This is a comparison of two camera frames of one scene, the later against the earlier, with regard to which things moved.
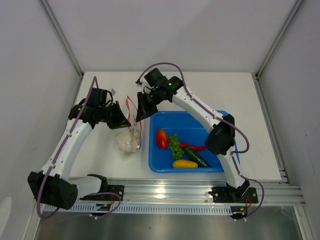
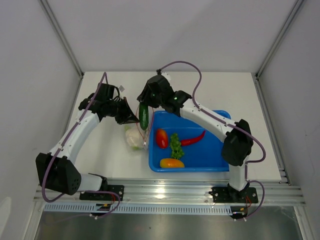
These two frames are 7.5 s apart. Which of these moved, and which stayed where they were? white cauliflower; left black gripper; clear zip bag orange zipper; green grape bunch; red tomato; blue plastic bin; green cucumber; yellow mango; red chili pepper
Moved: left black gripper; clear zip bag orange zipper; yellow mango; green cucumber; red chili pepper; white cauliflower
Stayed: red tomato; blue plastic bin; green grape bunch
